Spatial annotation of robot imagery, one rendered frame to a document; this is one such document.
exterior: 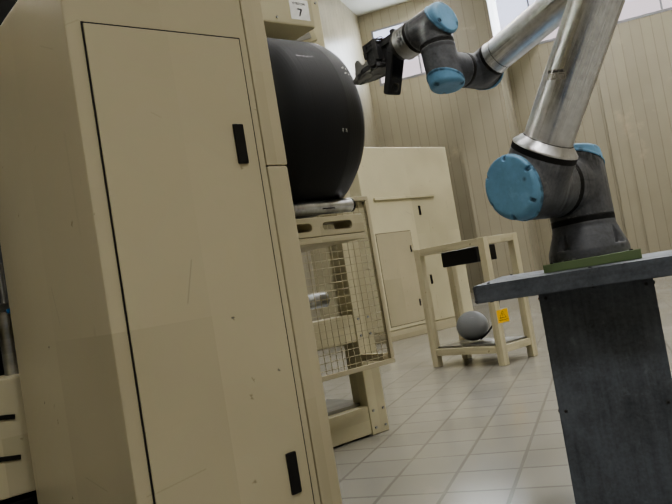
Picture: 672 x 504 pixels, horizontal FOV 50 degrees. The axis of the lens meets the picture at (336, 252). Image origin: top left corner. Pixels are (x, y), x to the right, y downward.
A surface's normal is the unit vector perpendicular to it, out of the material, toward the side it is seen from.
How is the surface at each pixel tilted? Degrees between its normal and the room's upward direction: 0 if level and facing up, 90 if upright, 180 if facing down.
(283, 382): 90
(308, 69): 67
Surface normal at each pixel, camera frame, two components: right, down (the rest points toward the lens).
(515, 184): -0.80, 0.15
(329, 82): 0.57, -0.37
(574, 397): -0.35, 0.01
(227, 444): 0.62, -0.14
